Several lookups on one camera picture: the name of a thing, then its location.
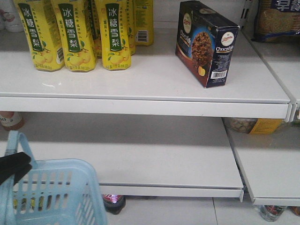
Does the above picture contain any white supermarket shelf unit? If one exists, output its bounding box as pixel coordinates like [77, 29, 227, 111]
[0, 0, 300, 206]

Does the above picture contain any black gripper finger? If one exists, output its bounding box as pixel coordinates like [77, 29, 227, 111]
[0, 164, 32, 185]
[0, 152, 31, 171]

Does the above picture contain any clear bottle bottom right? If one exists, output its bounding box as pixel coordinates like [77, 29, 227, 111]
[259, 205, 287, 222]

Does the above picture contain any dark soda bottle below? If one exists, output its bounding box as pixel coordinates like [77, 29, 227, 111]
[102, 195, 126, 215]

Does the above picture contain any cracker pack top right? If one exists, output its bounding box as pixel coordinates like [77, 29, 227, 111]
[254, 0, 300, 43]

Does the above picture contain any yellow label cracker tub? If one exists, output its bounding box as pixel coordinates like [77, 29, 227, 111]
[223, 117, 289, 135]

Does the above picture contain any yellow pear drink left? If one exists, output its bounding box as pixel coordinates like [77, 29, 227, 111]
[14, 0, 65, 72]

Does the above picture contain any light blue shopping basket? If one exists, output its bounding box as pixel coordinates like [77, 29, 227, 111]
[0, 131, 107, 225]

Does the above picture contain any yellow pear drink rear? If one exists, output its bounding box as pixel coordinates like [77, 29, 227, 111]
[133, 0, 154, 46]

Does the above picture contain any dark blue cookie box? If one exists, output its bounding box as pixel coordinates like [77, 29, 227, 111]
[175, 0, 240, 88]

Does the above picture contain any yellow pear drink right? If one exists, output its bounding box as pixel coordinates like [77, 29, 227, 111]
[95, 0, 131, 71]

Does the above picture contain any yellow pear drink middle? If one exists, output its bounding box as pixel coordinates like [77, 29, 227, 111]
[51, 0, 98, 72]

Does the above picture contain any yellow pear drink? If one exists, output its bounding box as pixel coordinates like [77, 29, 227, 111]
[51, 0, 98, 72]
[95, 0, 131, 71]
[133, 0, 154, 46]
[14, 0, 65, 72]

